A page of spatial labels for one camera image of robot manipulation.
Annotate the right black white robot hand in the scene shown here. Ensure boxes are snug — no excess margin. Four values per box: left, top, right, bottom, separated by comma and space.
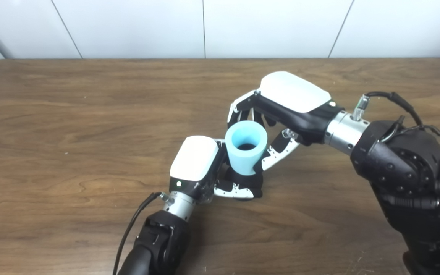
227, 71, 346, 171

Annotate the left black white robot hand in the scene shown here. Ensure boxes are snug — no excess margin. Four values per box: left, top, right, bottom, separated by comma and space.
169, 136, 263, 205

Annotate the light-blue hose piece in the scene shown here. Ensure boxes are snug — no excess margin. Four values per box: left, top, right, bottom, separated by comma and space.
225, 120, 269, 176

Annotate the black cone nozzle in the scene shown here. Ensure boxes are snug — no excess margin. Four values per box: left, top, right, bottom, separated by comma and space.
224, 143, 263, 201

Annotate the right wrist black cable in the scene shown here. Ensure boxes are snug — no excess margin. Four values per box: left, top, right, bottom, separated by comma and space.
352, 91, 440, 230

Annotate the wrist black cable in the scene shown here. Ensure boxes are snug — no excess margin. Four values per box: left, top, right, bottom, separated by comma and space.
112, 192, 170, 275
352, 91, 440, 230

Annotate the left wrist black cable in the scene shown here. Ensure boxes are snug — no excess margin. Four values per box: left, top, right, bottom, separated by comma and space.
112, 192, 170, 275

